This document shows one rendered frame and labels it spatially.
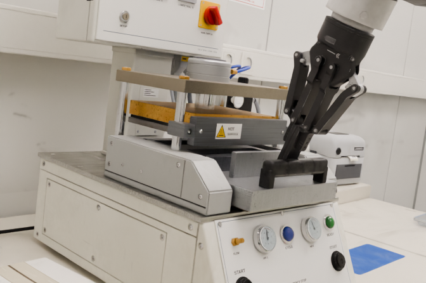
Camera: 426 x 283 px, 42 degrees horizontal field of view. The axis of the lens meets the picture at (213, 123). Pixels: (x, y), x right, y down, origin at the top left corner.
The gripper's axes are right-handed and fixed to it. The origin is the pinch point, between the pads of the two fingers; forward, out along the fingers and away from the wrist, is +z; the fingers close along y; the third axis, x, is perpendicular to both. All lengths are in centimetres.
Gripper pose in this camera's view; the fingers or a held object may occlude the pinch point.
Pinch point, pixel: (293, 146)
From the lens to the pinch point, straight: 86.1
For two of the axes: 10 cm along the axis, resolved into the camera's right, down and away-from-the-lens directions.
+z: -3.6, 8.7, 3.3
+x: 7.1, 0.3, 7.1
